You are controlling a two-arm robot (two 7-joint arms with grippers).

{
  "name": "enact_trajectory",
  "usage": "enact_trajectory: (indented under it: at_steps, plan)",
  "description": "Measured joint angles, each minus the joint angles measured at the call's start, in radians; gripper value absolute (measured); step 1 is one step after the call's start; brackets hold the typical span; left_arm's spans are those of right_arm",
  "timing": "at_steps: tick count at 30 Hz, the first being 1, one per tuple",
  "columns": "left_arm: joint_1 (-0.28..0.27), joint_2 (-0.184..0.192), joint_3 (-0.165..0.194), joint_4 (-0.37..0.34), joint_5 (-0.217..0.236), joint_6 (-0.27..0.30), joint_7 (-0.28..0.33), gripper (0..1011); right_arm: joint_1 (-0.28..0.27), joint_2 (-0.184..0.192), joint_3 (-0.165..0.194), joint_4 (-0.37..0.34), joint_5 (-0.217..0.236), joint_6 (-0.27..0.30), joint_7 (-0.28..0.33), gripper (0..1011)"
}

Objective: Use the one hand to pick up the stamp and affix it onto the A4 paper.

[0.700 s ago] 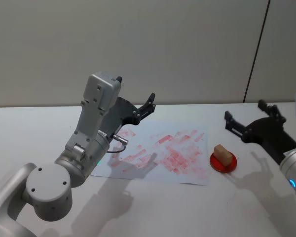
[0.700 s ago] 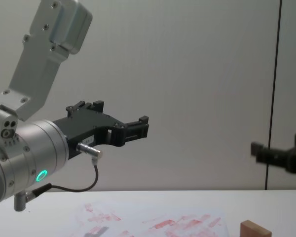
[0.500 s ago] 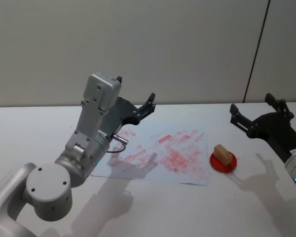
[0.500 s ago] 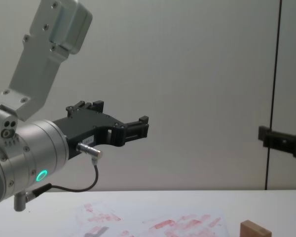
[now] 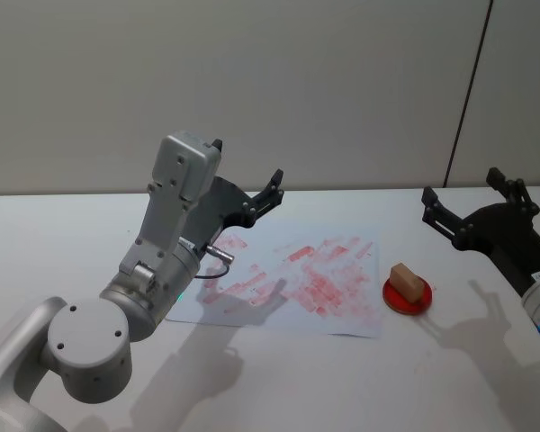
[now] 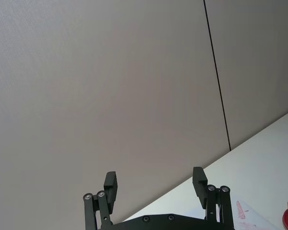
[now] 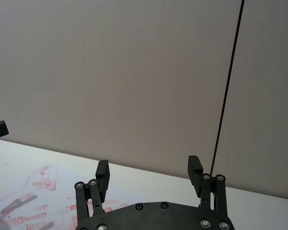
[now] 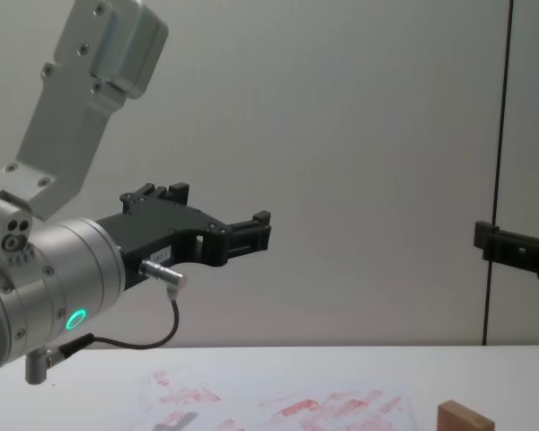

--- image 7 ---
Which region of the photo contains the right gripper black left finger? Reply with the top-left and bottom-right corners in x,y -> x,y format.
74,160 -> 111,222

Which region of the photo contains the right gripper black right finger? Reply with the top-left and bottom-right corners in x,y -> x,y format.
187,155 -> 229,216

